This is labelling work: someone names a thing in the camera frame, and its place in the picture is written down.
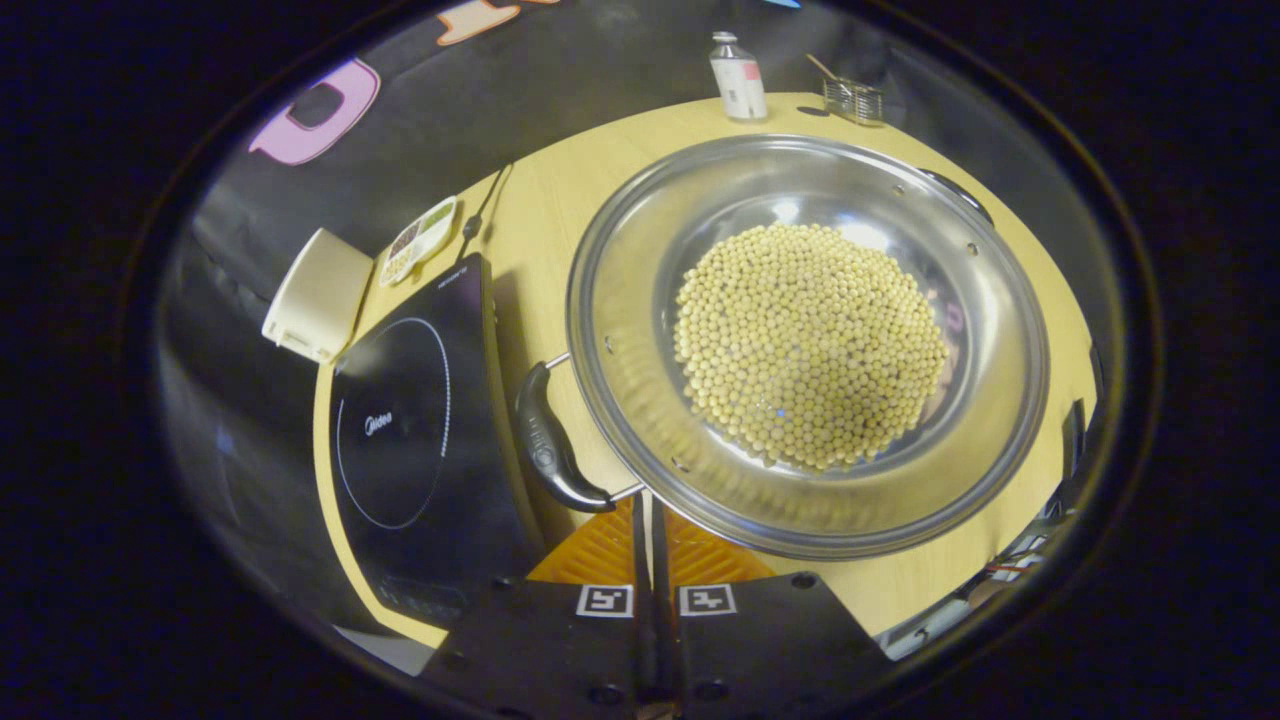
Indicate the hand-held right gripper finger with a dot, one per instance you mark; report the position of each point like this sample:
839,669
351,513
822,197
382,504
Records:
664,620
642,600

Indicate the black induction cooktop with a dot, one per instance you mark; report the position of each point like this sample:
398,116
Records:
420,450

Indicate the stainless steel pot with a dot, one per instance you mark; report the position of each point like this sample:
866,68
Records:
620,300

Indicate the pile of yellow soybeans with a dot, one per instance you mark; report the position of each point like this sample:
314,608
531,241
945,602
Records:
810,350

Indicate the white divided dish with beans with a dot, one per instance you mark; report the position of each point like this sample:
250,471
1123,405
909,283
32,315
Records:
420,240

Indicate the white toaster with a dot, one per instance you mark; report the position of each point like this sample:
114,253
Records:
320,295

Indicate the black round table grommet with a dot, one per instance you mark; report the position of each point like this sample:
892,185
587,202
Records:
813,110

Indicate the white plastic bottle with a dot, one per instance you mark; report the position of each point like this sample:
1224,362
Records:
740,90

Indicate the wooden stick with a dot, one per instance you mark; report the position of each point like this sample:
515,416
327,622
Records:
822,67

